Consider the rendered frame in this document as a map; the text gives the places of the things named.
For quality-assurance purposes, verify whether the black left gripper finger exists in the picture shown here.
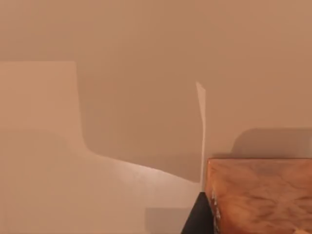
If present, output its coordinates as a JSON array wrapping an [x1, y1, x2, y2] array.
[[180, 191, 216, 234]]

